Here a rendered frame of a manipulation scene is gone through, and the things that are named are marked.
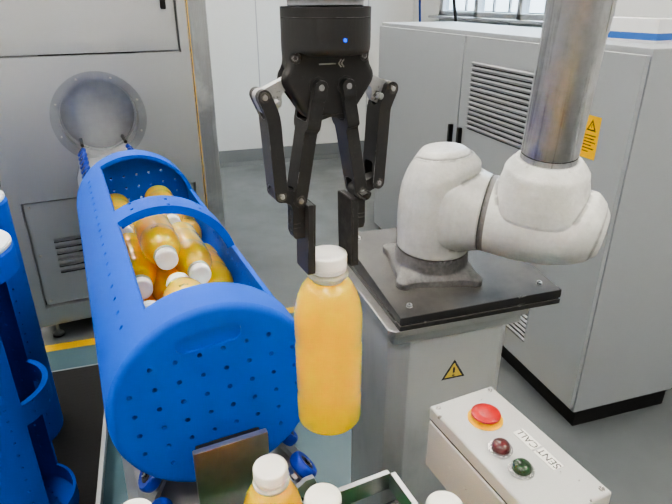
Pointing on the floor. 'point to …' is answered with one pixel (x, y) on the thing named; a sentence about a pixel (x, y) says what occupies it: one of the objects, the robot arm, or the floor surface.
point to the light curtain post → (197, 21)
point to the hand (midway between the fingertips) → (327, 233)
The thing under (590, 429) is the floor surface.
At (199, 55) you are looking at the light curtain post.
